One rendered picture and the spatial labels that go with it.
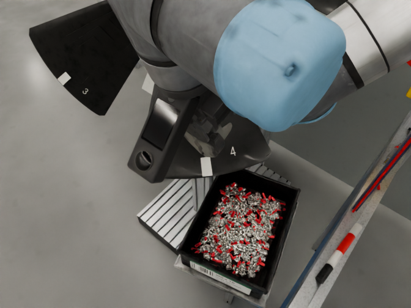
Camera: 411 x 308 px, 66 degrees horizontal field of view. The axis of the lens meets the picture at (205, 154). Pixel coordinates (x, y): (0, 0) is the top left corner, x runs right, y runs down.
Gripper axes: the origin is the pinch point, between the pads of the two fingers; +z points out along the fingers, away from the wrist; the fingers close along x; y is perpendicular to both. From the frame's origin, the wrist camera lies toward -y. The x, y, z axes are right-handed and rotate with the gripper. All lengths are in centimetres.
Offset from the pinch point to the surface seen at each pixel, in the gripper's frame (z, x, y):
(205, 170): 2.3, -0.9, -1.8
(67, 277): 88, 52, -60
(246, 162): 3.4, -5.3, 3.5
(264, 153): 3.8, -6.9, 6.7
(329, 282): 14.7, -26.6, -3.3
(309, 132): 99, 5, 62
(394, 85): 59, -16, 74
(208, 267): 10.1, -9.3, -14.0
